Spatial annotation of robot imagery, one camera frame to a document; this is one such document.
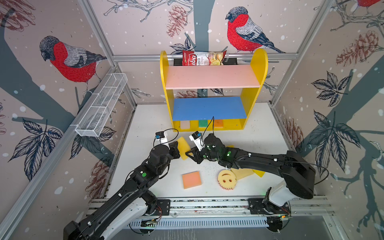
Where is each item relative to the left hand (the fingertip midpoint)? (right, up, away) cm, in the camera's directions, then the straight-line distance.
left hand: (178, 143), depth 74 cm
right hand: (+3, -7, +4) cm, 9 cm away
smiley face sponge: (+26, -21, +6) cm, 34 cm away
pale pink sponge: (+1, +7, +30) cm, 31 cm away
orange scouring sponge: (+25, +8, +33) cm, 42 cm away
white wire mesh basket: (-41, +12, -2) cm, 42 cm away
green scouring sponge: (+14, +8, +31) cm, 35 cm away
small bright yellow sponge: (+32, -6, +21) cm, 38 cm away
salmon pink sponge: (+7, -22, +8) cm, 25 cm away
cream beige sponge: (+35, -19, +9) cm, 41 cm away
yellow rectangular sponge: (+2, -3, +2) cm, 4 cm away
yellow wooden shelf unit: (+19, +15, +23) cm, 34 cm away
